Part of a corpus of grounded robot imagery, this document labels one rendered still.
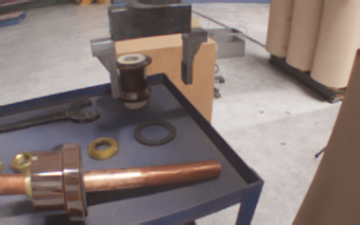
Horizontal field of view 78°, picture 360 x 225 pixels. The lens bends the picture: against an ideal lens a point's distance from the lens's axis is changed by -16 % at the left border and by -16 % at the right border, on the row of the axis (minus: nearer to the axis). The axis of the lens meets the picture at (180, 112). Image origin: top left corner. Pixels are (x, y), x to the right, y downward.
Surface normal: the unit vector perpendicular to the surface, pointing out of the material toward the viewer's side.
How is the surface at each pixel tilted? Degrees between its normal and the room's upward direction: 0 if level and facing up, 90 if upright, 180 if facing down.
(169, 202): 0
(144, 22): 90
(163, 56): 90
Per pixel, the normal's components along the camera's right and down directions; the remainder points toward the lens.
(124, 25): 0.36, 0.49
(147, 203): 0.00, -0.85
